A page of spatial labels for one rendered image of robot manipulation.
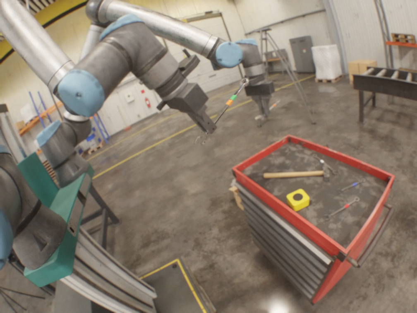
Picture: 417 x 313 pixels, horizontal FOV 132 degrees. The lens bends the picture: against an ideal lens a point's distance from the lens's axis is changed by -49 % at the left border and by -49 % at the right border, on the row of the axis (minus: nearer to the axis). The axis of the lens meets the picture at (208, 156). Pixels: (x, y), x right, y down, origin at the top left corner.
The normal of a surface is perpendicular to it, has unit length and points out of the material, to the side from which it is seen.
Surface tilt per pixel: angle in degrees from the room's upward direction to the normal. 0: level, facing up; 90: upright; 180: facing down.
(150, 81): 114
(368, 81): 90
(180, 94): 25
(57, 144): 90
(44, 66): 101
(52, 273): 90
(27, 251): 70
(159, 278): 0
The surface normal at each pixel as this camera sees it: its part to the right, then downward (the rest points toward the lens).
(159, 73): 0.31, 0.61
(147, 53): 0.47, 0.47
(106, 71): 0.84, 0.18
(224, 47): 0.15, 0.49
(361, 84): -0.84, 0.47
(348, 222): -0.32, -0.83
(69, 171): 0.54, -0.17
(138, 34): 0.72, 0.07
